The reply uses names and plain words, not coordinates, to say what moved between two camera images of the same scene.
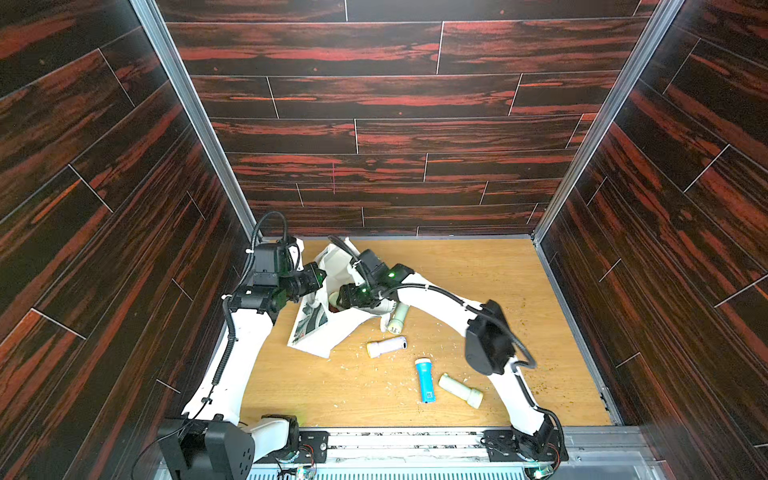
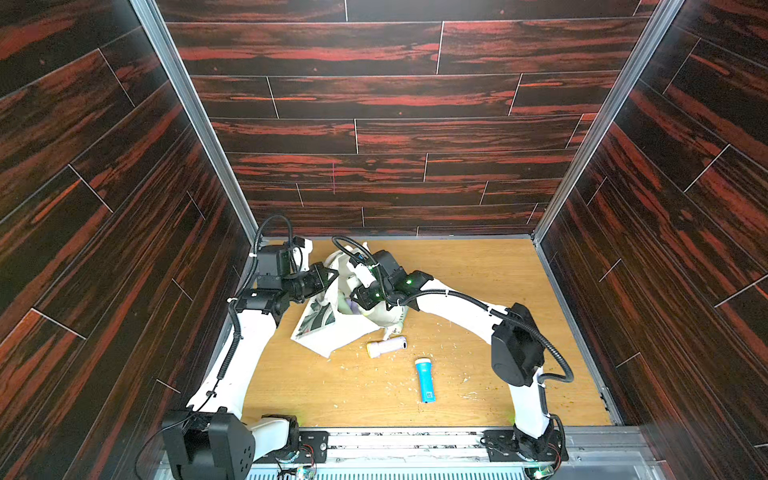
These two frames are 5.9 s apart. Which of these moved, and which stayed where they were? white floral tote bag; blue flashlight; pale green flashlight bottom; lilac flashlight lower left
Moved: white floral tote bag; pale green flashlight bottom
Stayed: blue flashlight; lilac flashlight lower left
